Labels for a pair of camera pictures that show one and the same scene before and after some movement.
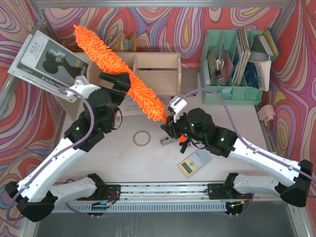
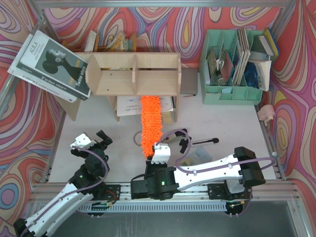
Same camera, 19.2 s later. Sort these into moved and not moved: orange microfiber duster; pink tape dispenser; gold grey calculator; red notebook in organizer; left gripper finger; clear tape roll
Moved: orange microfiber duster; left gripper finger
Not moved: clear tape roll; red notebook in organizer; pink tape dispenser; gold grey calculator
